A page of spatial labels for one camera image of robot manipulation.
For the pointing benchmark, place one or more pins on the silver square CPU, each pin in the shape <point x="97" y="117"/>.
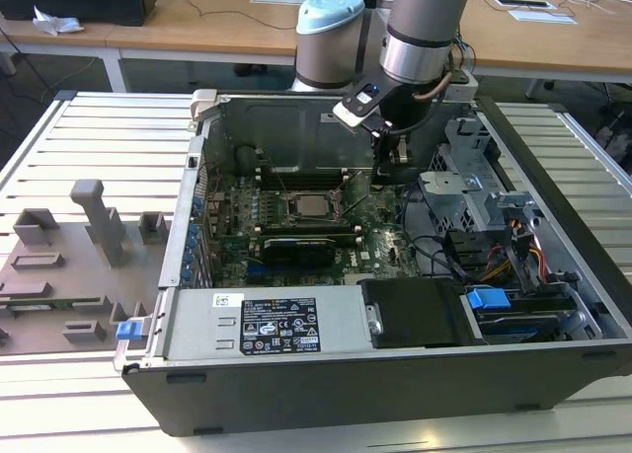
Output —
<point x="312" y="206"/>

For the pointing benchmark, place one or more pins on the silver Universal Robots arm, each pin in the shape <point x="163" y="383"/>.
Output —
<point x="424" y="28"/>

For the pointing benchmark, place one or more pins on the black RAM slot bank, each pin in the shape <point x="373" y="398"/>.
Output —
<point x="306" y="233"/>
<point x="301" y="180"/>

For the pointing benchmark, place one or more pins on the CPU socket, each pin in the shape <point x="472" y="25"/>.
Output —
<point x="288" y="211"/>

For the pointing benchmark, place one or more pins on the metal drive cage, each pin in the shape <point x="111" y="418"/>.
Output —
<point x="444" y="201"/>

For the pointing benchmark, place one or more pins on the green motherboard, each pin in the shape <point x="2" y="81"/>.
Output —
<point x="375" y="246"/>

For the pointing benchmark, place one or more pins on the white paper sheet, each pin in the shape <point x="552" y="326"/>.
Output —
<point x="543" y="17"/>

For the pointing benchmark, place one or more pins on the black graphics card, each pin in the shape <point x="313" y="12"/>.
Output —
<point x="296" y="251"/>

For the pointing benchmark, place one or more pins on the black plastic shroud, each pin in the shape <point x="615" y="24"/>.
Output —
<point x="415" y="315"/>

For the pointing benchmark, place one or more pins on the blue disk carrier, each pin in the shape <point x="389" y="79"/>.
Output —
<point x="486" y="300"/>

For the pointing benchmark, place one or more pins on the wooden desk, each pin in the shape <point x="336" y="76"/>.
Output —
<point x="197" y="28"/>

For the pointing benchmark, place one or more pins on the black disk drive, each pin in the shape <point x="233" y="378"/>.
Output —
<point x="528" y="307"/>

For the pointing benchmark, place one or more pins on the black open PC case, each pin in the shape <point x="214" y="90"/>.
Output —
<point x="345" y="399"/>

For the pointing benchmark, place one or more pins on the silver power supply with label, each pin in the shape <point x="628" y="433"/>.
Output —
<point x="197" y="324"/>

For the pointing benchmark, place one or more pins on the blue case latch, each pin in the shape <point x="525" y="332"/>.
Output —
<point x="126" y="330"/>

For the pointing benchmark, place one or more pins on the crumpled white paper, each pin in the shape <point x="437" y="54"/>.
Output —
<point x="56" y="22"/>

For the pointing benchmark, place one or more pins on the grey parts rack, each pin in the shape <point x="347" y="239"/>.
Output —
<point x="59" y="255"/>

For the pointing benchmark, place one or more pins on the green RAM stick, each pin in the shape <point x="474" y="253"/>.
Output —
<point x="49" y="303"/>

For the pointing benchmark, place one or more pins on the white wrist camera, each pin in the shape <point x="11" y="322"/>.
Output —
<point x="355" y="110"/>

